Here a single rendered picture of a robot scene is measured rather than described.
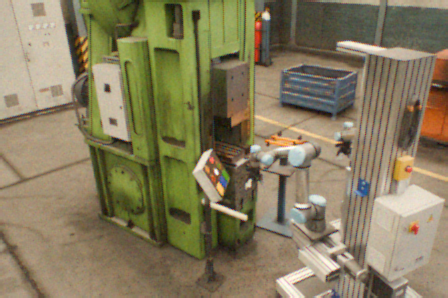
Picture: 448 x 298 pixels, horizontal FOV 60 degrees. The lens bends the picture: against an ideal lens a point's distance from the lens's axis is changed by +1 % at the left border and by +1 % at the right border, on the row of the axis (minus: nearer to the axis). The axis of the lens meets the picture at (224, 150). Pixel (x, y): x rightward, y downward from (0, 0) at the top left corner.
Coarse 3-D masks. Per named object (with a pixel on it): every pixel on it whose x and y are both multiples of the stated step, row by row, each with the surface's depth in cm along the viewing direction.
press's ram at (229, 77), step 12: (228, 60) 323; (216, 72) 302; (228, 72) 298; (240, 72) 311; (216, 84) 306; (228, 84) 302; (240, 84) 316; (216, 96) 311; (228, 96) 306; (240, 96) 320; (216, 108) 315; (228, 108) 310; (240, 108) 324
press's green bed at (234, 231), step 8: (256, 200) 379; (240, 208) 356; (248, 208) 369; (224, 216) 362; (232, 216) 355; (248, 216) 384; (224, 224) 366; (232, 224) 360; (240, 224) 377; (248, 224) 383; (224, 232) 370; (232, 232) 364; (240, 232) 372; (248, 232) 382; (224, 240) 375; (232, 240) 368; (240, 240) 372; (232, 248) 372
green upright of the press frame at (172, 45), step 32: (160, 0) 277; (192, 0) 267; (160, 32) 288; (192, 32) 274; (160, 64) 307; (192, 64) 283; (160, 96) 317; (192, 96) 292; (160, 128) 327; (192, 128) 303; (160, 160) 342; (192, 160) 317; (192, 192) 332; (192, 224) 348
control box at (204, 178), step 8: (208, 152) 296; (200, 160) 289; (208, 160) 285; (216, 160) 298; (200, 168) 272; (208, 168) 279; (216, 168) 292; (224, 168) 304; (200, 176) 273; (208, 176) 275; (216, 176) 286; (200, 184) 276; (208, 184) 274; (216, 184) 280; (208, 192) 277; (216, 192) 276; (216, 200) 279
